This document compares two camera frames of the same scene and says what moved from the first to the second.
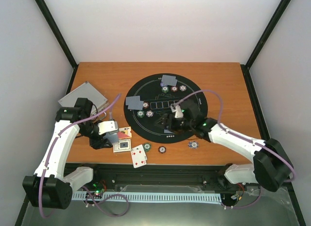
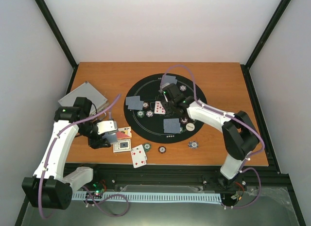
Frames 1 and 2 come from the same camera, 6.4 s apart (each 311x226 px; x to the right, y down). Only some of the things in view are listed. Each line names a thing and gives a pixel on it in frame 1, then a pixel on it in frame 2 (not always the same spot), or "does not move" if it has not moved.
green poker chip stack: (147, 147) does not move
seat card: (135, 105) does not move
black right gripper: (166, 117) → (167, 110)
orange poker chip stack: (162, 149) does not move
